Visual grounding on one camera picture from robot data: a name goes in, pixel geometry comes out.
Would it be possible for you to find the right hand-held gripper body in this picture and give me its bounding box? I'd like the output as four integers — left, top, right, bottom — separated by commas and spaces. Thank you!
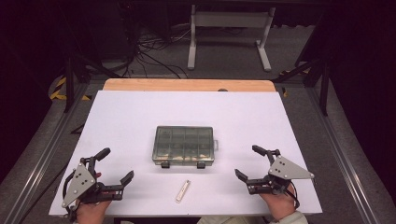
245, 148, 316, 196

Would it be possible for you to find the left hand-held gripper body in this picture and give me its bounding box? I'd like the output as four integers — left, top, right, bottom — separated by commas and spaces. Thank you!
61, 156, 125, 208

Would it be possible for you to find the clear plastic compartment box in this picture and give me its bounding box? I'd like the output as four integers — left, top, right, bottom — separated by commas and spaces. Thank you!
151, 125, 219, 170

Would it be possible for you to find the person's right hand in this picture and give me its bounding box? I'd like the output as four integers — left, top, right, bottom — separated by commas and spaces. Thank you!
259, 183, 297, 222

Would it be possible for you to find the person's left hand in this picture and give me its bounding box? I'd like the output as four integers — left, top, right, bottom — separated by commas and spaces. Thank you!
75, 172, 113, 224

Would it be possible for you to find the white board sheet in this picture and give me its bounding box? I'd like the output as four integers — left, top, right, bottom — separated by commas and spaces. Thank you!
49, 90, 323, 217

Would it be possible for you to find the beige zippered bag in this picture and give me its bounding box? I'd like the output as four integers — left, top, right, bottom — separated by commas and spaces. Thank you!
195, 216, 272, 224

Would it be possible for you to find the black metal stand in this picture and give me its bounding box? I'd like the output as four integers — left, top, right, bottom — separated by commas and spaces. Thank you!
274, 57, 332, 117
64, 52, 122, 114

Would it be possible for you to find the wooden table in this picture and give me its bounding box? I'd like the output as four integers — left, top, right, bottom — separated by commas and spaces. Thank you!
102, 77, 277, 92

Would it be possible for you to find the left hand-held gripper cable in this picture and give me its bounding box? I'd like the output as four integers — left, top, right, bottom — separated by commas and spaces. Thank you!
61, 172, 78, 220

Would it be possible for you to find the hand-held gripper cable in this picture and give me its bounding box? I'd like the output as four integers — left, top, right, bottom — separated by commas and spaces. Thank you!
287, 186, 301, 210
61, 172, 78, 220

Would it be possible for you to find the right hand-held gripper cable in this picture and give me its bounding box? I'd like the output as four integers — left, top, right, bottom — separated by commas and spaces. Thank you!
287, 186, 301, 210

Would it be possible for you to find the aluminium rail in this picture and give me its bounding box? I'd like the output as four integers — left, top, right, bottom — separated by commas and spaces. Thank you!
306, 87, 382, 224
0, 83, 92, 224

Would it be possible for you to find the tangle of black cables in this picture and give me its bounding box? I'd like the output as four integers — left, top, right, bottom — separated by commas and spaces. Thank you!
120, 6, 191, 79

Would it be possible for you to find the white metal stand frame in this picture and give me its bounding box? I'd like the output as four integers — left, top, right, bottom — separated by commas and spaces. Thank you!
187, 4, 276, 73

